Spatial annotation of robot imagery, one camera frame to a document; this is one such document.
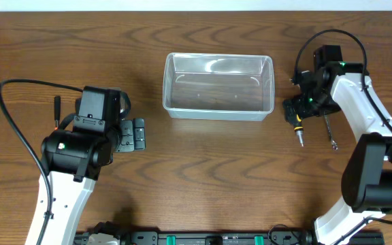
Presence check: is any black yellow slim screwdriver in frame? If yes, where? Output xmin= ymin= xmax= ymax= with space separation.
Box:
xmin=75 ymin=97 xmax=82 ymax=114

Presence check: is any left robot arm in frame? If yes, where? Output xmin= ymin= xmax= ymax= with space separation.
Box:
xmin=26 ymin=86 xmax=146 ymax=244

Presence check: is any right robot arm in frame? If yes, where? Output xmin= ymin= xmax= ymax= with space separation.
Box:
xmin=282 ymin=45 xmax=392 ymax=244

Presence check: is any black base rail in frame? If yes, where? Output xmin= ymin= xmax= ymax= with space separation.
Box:
xmin=73 ymin=220 xmax=386 ymax=245

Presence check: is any stubby yellow black screwdriver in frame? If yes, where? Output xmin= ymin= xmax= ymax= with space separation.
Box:
xmin=294 ymin=115 xmax=304 ymax=147

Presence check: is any small claw hammer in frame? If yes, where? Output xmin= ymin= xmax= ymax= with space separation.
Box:
xmin=54 ymin=95 xmax=61 ymax=130

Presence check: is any clear plastic container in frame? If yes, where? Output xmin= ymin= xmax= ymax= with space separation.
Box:
xmin=163 ymin=52 xmax=275 ymax=121

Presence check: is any small silver wrench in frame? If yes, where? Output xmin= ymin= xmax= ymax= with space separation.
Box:
xmin=324 ymin=114 xmax=338 ymax=150

